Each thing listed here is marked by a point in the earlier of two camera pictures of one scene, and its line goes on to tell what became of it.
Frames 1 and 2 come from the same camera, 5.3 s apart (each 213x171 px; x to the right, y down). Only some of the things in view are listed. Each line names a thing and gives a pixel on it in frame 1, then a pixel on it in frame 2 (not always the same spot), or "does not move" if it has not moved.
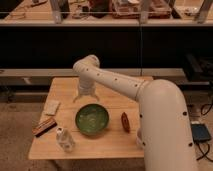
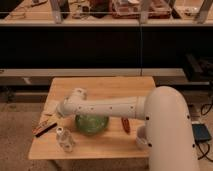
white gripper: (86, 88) → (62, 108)
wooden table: (88, 128) does not move
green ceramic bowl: (92, 119) does not move
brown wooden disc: (125, 122) does not move
